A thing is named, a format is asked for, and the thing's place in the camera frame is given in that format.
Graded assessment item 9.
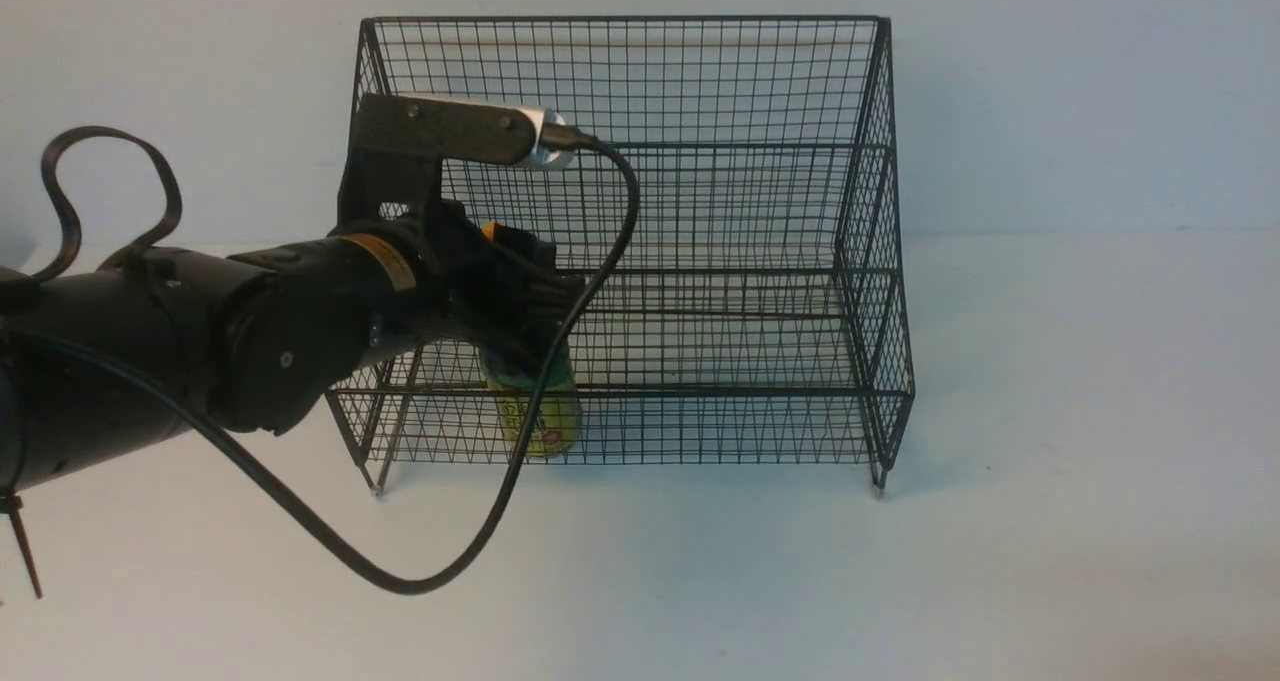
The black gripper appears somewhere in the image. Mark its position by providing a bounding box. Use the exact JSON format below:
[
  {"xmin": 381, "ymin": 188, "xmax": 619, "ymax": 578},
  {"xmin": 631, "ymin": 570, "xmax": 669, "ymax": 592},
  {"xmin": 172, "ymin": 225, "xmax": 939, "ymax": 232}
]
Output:
[{"xmin": 399, "ymin": 201, "xmax": 588, "ymax": 381}]

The yellow seasoning bottle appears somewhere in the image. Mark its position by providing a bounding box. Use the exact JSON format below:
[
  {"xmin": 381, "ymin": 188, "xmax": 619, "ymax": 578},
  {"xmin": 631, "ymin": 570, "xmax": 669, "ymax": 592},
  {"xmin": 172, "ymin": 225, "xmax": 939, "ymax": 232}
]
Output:
[{"xmin": 480, "ymin": 366, "xmax": 581, "ymax": 458}]

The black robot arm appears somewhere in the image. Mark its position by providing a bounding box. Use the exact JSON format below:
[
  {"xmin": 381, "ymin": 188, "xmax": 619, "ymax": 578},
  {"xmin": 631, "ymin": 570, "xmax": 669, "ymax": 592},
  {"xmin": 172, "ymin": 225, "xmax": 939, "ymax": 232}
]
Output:
[{"xmin": 3, "ymin": 202, "xmax": 585, "ymax": 493}]

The black wire mesh shelf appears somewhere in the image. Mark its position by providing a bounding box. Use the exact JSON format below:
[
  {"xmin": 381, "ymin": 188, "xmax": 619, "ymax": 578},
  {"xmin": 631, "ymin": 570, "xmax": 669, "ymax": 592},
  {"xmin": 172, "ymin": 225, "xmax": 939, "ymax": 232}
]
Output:
[{"xmin": 353, "ymin": 15, "xmax": 915, "ymax": 489}]

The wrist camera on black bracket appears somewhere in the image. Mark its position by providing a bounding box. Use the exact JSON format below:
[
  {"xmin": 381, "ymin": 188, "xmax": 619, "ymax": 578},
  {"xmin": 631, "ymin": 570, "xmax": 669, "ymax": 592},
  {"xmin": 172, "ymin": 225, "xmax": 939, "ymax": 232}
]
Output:
[{"xmin": 337, "ymin": 90, "xmax": 576, "ymax": 227}]

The black camera cable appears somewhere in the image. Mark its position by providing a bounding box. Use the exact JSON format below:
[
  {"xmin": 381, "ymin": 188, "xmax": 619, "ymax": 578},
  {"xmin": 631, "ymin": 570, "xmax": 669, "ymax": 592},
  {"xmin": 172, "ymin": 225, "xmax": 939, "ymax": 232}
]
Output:
[{"xmin": 0, "ymin": 125, "xmax": 641, "ymax": 597}]

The black flat strap loop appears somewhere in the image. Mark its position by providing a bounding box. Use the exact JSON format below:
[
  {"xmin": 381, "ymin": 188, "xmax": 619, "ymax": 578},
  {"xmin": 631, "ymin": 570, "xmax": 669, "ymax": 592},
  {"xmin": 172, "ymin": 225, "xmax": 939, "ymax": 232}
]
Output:
[{"xmin": 36, "ymin": 125, "xmax": 184, "ymax": 282}]

